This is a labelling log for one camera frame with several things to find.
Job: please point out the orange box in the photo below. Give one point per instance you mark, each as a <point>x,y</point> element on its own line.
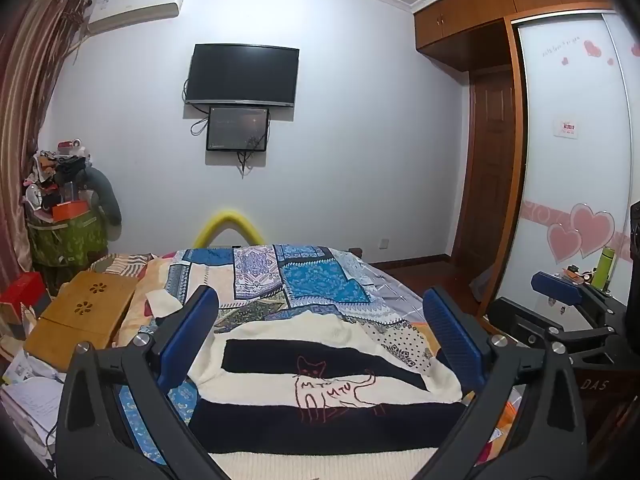
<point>70,210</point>

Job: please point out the pile of clothes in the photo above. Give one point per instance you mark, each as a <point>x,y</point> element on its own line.
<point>55,165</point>

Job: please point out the grey plush toy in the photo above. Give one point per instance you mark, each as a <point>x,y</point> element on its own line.
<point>102,190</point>

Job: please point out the wooden overhead cabinet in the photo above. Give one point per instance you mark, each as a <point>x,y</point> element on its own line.
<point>465,15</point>

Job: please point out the brown striped curtain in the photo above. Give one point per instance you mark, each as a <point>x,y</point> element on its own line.
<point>25,110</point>

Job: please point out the white wall socket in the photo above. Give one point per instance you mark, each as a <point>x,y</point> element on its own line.
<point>384,244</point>

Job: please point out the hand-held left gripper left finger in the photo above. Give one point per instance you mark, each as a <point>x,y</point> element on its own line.
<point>192,332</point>

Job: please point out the black wall television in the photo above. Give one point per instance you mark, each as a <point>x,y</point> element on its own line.
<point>240,75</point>

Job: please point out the peach floral bed sheet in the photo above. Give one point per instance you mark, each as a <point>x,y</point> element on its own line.
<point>140,290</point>

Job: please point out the grey checked bed sheet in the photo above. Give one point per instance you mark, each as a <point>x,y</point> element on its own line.
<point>395,290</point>

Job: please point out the green bottle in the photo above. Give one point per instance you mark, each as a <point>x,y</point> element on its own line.
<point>602,270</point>

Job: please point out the blue patchwork blanket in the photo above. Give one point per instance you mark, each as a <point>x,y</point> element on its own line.
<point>310,280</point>

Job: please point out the brown wooden door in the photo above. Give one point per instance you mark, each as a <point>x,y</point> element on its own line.
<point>492,160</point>

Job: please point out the pile of papers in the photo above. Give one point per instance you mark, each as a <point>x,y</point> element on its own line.
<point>30,400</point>

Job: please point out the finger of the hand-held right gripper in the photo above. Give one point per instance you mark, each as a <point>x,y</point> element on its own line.
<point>515,319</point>
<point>555,288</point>

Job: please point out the small orange object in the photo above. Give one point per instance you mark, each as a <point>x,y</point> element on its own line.
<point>575,275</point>

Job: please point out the white air conditioner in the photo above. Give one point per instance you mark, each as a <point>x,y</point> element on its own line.
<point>135,7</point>

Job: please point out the small black monitor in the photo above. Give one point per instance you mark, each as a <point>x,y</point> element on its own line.
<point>235,127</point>

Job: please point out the red box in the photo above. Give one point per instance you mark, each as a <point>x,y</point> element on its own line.
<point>25,292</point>

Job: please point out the striped cloth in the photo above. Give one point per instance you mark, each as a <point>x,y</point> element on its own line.
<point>122,262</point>

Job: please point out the white navy striped cat sweater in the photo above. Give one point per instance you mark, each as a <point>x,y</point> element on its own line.
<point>300,355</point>

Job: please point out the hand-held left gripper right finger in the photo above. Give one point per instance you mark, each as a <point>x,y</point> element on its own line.
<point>452,332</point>

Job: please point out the white red label sticker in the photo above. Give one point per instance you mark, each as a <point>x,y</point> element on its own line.
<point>566,129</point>

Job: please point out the wooden lap desk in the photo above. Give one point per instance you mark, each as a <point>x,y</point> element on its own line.
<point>75,320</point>

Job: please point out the dark wooden bed frame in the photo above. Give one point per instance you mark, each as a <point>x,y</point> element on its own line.
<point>356,251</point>

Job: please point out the yellow foam tube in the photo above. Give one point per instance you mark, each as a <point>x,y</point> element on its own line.
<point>227,215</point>

